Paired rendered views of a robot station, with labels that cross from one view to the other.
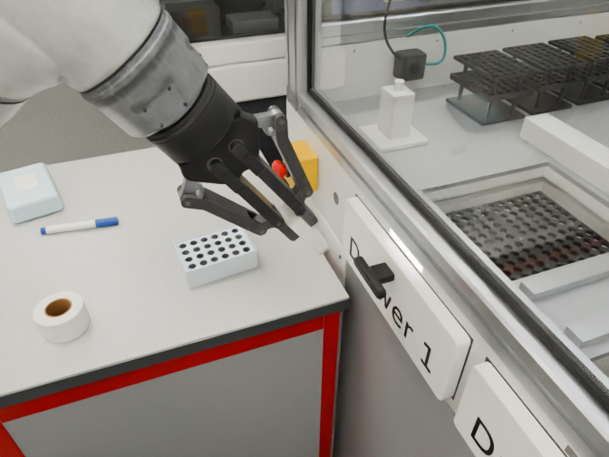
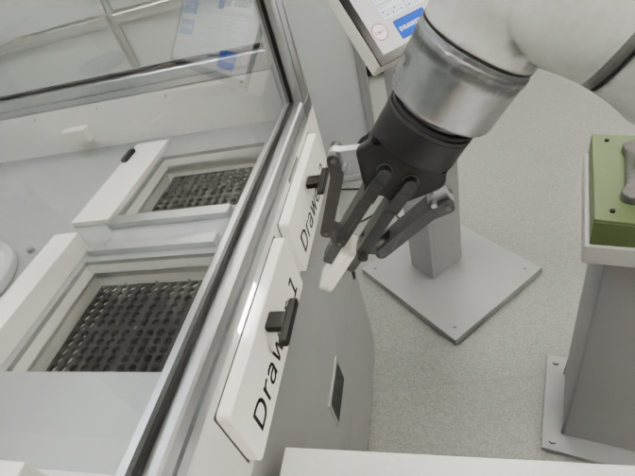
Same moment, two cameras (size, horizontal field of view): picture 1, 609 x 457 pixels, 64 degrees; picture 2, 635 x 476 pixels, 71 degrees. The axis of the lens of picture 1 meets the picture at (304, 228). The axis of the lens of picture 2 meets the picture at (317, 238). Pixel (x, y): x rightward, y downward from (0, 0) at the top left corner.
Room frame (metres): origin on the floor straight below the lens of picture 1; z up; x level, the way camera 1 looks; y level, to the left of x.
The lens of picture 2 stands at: (0.71, 0.23, 1.35)
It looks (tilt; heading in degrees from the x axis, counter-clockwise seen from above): 39 degrees down; 221
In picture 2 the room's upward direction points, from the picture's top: 18 degrees counter-clockwise
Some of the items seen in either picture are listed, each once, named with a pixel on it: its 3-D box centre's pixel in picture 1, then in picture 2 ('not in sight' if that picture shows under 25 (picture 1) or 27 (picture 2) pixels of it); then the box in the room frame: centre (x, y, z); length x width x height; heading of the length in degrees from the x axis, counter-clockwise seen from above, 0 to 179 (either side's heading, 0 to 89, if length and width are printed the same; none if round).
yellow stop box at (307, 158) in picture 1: (298, 167); not in sight; (0.77, 0.01, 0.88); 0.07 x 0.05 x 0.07; 20
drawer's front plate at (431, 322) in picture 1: (393, 286); (268, 336); (0.47, -0.12, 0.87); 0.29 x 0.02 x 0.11; 20
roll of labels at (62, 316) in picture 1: (62, 316); not in sight; (0.50, 0.37, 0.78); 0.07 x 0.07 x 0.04
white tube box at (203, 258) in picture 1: (215, 254); not in sight; (0.64, 0.15, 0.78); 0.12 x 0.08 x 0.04; 116
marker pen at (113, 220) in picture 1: (80, 225); not in sight; (0.73, 0.43, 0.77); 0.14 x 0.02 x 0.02; 104
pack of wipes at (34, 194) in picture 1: (29, 190); not in sight; (0.83, 0.56, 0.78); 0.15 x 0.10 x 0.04; 33
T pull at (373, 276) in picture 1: (377, 274); (280, 321); (0.46, -0.09, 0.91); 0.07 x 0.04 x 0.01; 20
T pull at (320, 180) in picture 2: not in sight; (317, 181); (0.16, -0.20, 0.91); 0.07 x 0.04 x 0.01; 20
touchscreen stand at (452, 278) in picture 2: not in sight; (437, 164); (-0.48, -0.21, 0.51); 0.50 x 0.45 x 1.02; 64
